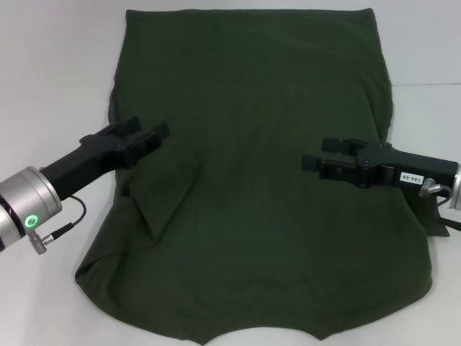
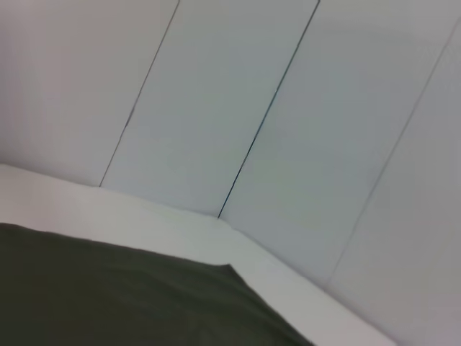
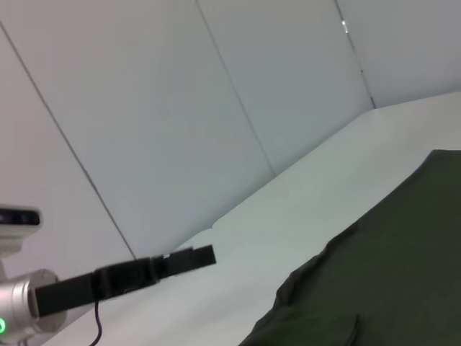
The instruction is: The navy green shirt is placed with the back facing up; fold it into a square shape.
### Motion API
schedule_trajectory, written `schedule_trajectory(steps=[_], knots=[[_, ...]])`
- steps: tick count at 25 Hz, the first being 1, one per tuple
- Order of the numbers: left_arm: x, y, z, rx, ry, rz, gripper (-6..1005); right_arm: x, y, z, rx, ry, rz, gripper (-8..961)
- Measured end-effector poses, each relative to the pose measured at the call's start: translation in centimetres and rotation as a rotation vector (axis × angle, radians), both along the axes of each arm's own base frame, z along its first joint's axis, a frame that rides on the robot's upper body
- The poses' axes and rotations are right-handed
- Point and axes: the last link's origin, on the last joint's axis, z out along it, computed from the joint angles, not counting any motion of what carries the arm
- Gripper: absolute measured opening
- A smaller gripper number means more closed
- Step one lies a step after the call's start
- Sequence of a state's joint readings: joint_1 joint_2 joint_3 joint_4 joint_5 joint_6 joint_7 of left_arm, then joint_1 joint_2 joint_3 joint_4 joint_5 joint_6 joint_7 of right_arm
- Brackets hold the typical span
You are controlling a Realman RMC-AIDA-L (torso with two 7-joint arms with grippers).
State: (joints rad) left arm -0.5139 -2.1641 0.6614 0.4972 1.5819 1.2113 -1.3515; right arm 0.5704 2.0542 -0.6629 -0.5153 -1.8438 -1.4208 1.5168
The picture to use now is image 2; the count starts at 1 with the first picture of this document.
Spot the dark green shirt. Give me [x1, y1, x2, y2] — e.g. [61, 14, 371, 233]
[0, 222, 318, 346]

